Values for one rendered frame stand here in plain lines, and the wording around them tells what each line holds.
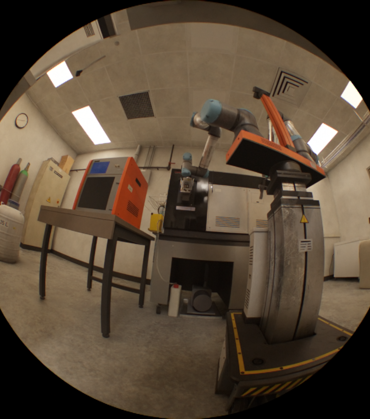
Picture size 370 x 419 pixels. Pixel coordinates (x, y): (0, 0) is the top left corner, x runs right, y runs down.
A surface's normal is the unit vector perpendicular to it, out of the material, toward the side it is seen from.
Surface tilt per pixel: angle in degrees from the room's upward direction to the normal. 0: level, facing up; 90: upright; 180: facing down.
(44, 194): 90
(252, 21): 180
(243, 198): 90
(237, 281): 90
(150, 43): 180
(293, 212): 90
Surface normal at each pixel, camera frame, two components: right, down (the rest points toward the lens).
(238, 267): -0.05, -0.32
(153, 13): -0.11, 0.94
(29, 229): 0.99, 0.08
